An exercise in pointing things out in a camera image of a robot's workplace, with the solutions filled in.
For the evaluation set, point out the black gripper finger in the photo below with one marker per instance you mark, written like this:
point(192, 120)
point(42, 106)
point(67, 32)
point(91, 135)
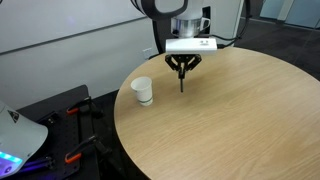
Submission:
point(173, 64)
point(192, 63)

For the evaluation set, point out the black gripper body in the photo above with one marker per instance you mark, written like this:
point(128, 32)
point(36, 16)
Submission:
point(183, 56)

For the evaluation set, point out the black pen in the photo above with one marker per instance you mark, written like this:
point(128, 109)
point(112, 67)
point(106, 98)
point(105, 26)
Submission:
point(181, 86)

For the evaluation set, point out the white paper cup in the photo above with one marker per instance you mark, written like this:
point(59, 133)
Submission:
point(142, 90)

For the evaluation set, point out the black mesh office chair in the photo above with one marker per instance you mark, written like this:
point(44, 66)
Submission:
point(160, 36)

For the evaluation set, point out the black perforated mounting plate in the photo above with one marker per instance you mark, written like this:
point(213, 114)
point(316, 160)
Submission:
point(66, 130)

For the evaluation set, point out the small black connector block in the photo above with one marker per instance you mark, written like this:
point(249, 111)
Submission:
point(49, 118)

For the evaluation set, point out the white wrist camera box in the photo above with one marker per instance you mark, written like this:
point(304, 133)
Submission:
point(190, 46)

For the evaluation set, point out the white wall outlet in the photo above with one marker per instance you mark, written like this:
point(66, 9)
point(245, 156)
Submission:
point(147, 53)

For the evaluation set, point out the white wall whiteboard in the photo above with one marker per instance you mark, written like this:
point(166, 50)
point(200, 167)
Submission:
point(66, 20)

